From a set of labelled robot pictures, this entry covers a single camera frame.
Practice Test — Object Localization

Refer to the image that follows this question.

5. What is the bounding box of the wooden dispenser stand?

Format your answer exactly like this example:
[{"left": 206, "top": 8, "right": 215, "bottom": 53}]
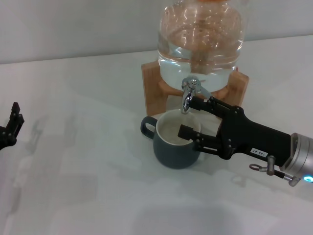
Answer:
[{"left": 141, "top": 61, "right": 249, "bottom": 134}]

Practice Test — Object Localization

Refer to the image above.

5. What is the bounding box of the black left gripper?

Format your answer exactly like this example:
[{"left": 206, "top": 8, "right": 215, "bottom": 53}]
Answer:
[{"left": 0, "top": 101, "right": 25, "bottom": 150}]

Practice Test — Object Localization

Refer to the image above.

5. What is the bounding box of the metal clamp with cable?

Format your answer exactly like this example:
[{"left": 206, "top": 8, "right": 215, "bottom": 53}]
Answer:
[{"left": 248, "top": 155, "right": 301, "bottom": 187}]

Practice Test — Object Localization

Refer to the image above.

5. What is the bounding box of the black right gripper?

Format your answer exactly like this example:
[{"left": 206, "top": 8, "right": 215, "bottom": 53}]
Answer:
[{"left": 178, "top": 96, "right": 298, "bottom": 167}]

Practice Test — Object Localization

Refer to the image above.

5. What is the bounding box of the chrome faucet with lever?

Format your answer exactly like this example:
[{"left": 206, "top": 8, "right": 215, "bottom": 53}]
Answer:
[{"left": 180, "top": 76, "right": 212, "bottom": 115}]

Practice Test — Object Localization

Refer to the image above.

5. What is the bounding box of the glass water dispenser jar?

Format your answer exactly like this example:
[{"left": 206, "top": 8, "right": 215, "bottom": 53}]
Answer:
[{"left": 156, "top": 0, "right": 250, "bottom": 95}]

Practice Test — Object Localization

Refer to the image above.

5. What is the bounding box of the black cup with white inside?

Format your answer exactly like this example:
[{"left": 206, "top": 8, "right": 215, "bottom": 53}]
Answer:
[{"left": 140, "top": 109, "right": 202, "bottom": 169}]

